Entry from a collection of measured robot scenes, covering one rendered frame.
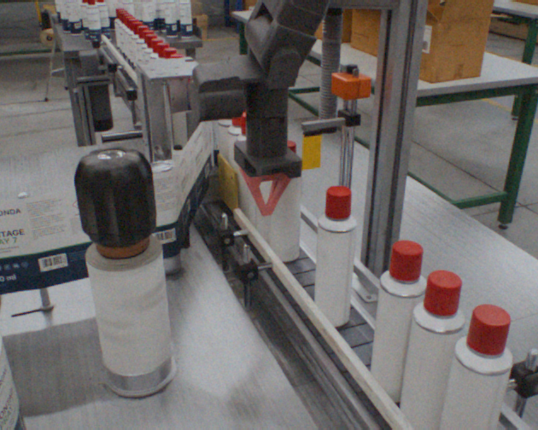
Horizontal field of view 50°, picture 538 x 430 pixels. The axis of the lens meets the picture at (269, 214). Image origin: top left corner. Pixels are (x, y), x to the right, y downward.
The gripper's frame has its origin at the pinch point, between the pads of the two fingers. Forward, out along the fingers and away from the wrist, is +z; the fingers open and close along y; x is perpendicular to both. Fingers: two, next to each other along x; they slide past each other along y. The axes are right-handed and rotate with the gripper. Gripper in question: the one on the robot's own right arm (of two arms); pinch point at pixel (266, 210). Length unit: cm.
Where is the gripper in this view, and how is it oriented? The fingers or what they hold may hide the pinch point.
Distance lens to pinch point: 83.8
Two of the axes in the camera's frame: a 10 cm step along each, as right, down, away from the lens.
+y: 3.7, 4.2, -8.3
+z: 0.0, 8.9, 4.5
